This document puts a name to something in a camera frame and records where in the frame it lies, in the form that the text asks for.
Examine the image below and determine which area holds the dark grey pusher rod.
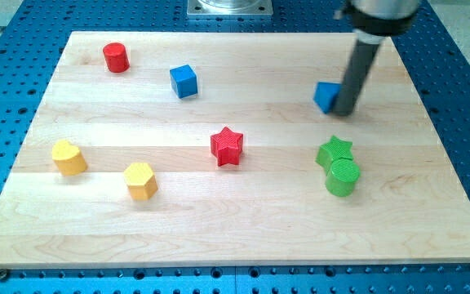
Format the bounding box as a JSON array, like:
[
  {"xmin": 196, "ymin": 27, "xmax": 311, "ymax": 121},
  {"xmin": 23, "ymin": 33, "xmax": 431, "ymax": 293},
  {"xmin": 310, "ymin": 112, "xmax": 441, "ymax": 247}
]
[{"xmin": 332, "ymin": 39, "xmax": 379, "ymax": 117}]

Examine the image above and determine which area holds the blue triangle block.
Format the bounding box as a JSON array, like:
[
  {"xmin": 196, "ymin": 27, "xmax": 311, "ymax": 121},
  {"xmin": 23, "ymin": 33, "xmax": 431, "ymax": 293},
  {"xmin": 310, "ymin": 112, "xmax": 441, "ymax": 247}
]
[{"xmin": 313, "ymin": 82, "xmax": 340, "ymax": 114}]

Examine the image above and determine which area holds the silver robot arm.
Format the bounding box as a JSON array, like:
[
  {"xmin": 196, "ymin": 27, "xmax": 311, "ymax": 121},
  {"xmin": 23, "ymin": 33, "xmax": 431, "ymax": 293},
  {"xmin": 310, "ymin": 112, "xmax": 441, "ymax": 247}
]
[{"xmin": 332, "ymin": 0, "xmax": 421, "ymax": 116}]

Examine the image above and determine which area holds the green star block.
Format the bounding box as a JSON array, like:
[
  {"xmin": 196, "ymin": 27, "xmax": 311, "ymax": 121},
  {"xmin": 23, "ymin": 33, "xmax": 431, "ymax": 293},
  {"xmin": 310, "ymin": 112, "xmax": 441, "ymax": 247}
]
[{"xmin": 315, "ymin": 136, "xmax": 354, "ymax": 175}]

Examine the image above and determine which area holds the green cylinder block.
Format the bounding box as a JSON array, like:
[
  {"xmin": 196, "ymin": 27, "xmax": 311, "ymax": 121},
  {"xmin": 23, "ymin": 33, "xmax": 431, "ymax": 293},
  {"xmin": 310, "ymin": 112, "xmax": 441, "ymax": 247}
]
[{"xmin": 325, "ymin": 158, "xmax": 361, "ymax": 197}]

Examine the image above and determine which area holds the red star block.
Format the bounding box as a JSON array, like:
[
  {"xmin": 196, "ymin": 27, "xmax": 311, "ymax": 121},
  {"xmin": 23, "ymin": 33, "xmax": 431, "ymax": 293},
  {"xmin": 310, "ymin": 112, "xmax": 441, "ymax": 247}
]
[{"xmin": 211, "ymin": 127, "xmax": 243, "ymax": 167}]

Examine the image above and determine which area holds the blue cube block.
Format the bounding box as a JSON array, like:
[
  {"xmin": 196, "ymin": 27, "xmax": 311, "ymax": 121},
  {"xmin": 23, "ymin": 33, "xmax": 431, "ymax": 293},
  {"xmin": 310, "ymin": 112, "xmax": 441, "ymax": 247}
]
[{"xmin": 170, "ymin": 65, "xmax": 198, "ymax": 99}]

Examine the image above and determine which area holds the light wooden board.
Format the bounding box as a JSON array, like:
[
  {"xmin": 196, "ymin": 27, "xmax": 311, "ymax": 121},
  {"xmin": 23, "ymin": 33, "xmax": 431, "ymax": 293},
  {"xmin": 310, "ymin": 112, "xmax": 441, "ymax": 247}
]
[{"xmin": 0, "ymin": 32, "xmax": 470, "ymax": 269}]

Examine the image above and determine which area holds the red cylinder block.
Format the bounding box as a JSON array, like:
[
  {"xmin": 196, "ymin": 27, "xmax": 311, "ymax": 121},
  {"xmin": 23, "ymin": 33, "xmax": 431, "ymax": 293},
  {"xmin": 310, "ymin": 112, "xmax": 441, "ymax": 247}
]
[{"xmin": 103, "ymin": 42, "xmax": 130, "ymax": 73}]

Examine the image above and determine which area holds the yellow hexagon block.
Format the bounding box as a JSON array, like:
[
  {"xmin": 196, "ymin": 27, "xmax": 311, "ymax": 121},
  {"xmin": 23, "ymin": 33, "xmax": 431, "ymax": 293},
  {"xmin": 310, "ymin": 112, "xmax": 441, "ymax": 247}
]
[{"xmin": 123, "ymin": 163, "xmax": 158, "ymax": 201}]

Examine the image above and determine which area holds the yellow heart block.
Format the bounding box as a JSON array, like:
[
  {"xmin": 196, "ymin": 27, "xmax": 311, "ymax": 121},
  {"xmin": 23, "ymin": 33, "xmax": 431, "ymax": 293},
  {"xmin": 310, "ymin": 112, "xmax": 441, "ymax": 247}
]
[{"xmin": 51, "ymin": 140, "xmax": 88, "ymax": 176}]

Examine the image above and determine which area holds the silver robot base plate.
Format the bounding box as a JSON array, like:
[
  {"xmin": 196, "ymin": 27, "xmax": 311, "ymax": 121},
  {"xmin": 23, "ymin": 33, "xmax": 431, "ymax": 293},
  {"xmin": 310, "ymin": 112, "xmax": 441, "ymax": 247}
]
[{"xmin": 187, "ymin": 0, "xmax": 273, "ymax": 17}]

